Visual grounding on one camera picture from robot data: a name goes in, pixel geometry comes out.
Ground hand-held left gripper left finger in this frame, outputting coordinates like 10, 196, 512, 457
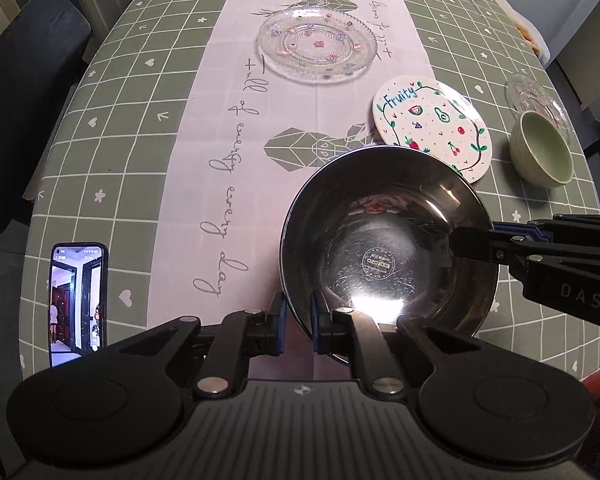
105, 292, 287, 401

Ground fruit print white plate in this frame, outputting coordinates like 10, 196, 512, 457
371, 76, 493, 183

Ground dark upholstered chair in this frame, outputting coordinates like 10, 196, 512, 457
0, 0, 92, 237

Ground black smartphone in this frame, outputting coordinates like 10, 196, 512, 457
48, 242, 110, 368

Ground pale green ceramic bowl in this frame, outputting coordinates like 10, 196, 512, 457
510, 110, 575, 188

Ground stainless steel bowl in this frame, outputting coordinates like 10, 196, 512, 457
279, 146, 501, 361

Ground white bag of snacks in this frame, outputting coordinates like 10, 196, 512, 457
495, 0, 551, 66

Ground large flowered glass plate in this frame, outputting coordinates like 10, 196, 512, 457
257, 7, 378, 83

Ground small flowered glass plate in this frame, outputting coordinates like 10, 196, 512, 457
506, 74, 577, 143

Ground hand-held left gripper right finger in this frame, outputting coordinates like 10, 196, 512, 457
310, 292, 488, 399

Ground pale pink table runner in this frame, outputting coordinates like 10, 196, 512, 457
145, 0, 433, 381

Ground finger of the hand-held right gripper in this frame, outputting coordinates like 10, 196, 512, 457
492, 214, 600, 250
450, 227, 546, 281

